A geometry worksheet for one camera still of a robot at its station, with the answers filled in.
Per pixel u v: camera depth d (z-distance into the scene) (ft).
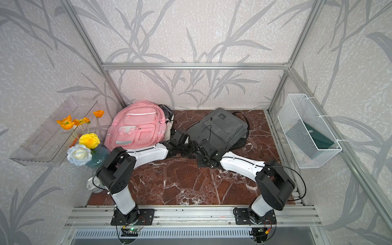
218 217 2.47
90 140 2.20
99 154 2.66
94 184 1.57
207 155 2.16
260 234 2.51
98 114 2.42
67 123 1.89
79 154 1.96
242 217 2.41
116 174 1.55
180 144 2.43
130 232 2.36
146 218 2.40
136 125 3.37
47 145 2.10
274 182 1.43
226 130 3.36
